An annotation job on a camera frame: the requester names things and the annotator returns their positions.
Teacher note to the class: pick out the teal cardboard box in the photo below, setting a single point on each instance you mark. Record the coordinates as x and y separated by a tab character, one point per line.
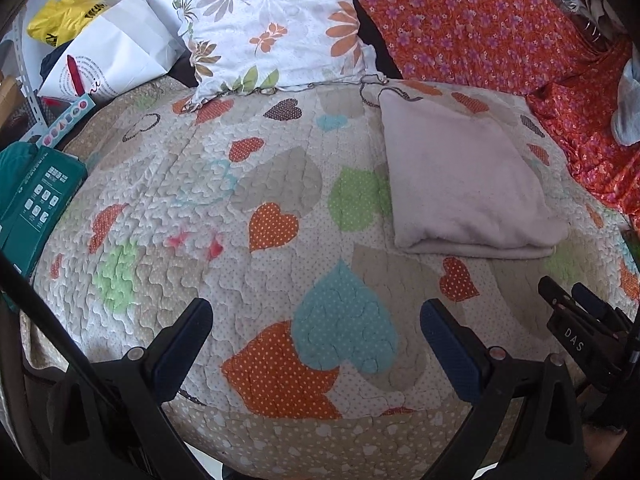
40	195

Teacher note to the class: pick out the black rod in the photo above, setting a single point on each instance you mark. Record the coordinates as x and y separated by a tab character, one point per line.
35	310

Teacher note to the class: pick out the grey white cloth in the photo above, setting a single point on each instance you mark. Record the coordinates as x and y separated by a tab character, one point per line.
627	110

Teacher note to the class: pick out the perforated metal strip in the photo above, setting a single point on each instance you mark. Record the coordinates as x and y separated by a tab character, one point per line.
31	105

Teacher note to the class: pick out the white floral pillow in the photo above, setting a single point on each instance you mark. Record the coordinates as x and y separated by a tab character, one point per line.
270	25

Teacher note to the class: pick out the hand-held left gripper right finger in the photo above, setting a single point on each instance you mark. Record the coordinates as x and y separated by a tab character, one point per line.
450	355

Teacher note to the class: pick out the pink embroidered zip jacket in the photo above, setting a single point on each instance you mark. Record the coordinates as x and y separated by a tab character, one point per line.
465	175

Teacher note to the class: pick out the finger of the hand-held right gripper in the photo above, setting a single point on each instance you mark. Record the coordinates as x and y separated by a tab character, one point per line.
590	300
556	296

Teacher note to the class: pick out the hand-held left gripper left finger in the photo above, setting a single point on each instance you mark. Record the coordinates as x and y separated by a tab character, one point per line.
182	355

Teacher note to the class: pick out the dark blue cloth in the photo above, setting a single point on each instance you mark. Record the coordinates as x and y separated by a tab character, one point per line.
50	72

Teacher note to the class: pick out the yellow plastic bag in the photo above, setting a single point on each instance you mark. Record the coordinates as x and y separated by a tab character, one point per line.
55	22

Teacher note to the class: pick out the orange floral cloth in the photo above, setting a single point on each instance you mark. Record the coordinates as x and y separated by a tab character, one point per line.
475	25

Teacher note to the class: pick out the light blue paint set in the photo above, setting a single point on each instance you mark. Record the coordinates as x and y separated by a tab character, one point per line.
65	121

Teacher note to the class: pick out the heart-print quilt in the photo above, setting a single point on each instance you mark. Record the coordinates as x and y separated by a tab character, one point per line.
280	170

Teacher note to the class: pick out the white paper bag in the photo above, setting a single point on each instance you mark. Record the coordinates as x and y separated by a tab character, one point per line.
125	50

